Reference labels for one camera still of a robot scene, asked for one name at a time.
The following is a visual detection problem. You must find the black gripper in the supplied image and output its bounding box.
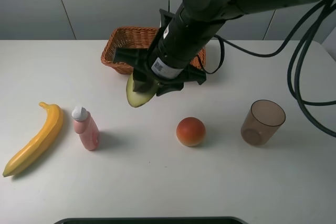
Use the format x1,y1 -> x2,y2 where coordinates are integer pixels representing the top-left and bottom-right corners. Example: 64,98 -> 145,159
113,48 -> 206,97

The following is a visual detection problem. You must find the green avocado half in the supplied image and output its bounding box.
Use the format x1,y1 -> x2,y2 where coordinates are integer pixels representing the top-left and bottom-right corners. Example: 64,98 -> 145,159
126,74 -> 159,108

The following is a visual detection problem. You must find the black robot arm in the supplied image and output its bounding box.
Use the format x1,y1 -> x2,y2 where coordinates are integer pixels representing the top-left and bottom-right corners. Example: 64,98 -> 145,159
112,0 -> 319,96

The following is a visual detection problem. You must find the woven wicker basket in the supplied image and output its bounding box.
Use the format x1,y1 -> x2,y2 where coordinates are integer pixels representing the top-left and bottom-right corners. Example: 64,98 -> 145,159
101,24 -> 205,74

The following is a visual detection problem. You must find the red orange peach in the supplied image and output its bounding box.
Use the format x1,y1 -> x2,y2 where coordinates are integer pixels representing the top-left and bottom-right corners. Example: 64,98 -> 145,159
176,117 -> 206,147

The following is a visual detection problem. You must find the pink bottle white cap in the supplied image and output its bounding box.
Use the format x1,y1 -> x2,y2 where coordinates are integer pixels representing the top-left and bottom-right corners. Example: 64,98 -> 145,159
71,106 -> 99,151

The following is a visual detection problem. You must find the yellow banana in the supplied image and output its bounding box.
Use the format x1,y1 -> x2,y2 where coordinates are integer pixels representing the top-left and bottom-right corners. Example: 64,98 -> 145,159
3,102 -> 64,177

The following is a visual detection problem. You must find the brown translucent plastic cup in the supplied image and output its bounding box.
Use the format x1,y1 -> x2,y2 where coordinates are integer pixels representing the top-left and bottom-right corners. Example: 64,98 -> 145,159
241,100 -> 286,146

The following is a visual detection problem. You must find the black cable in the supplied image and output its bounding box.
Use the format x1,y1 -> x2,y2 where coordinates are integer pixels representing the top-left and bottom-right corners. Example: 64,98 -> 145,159
287,0 -> 336,138
202,0 -> 334,75

